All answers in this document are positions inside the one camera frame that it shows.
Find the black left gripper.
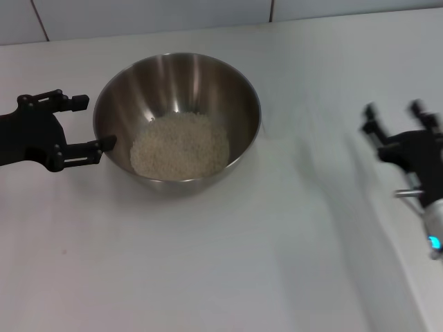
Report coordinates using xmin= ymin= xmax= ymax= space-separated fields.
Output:
xmin=0 ymin=89 xmax=118 ymax=173

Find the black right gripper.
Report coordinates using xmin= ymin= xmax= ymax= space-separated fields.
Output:
xmin=361 ymin=98 xmax=443 ymax=208

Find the stainless steel mixing bowl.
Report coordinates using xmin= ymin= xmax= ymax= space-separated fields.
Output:
xmin=92 ymin=52 xmax=263 ymax=195

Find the silver right gripper cable connector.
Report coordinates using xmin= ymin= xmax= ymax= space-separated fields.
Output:
xmin=394 ymin=188 xmax=425 ymax=199

